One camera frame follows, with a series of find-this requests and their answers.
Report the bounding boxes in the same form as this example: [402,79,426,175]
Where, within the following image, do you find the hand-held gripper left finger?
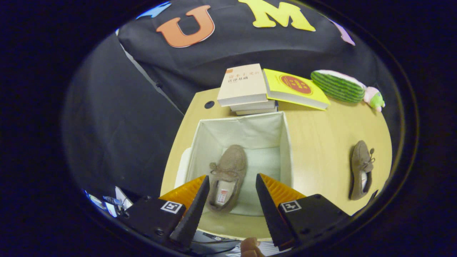
[123,175,210,250]

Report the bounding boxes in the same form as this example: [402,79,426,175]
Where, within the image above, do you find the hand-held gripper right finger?
[255,173,352,250]

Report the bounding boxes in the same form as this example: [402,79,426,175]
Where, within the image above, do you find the brown fuzzy shoe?
[206,144,247,213]
[349,140,375,201]

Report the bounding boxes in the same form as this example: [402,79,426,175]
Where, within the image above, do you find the cream fabric storage box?
[174,111,294,217]

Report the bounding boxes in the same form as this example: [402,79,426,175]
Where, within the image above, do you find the blue white printed papers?
[84,186,133,218]

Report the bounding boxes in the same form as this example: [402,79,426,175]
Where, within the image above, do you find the blue cover book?
[235,101,279,116]

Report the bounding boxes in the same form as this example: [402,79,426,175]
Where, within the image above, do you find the white paperback book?
[230,100,276,112]

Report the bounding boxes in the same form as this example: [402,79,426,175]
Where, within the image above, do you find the yellow book red circle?
[263,68,331,111]

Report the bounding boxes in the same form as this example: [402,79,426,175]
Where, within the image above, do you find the beige cover book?
[217,64,268,107]

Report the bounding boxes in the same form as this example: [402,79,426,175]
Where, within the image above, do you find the watermelon slice plush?
[310,70,367,104]

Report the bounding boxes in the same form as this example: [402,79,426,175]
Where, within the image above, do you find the pink green plush toy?
[363,86,386,112]

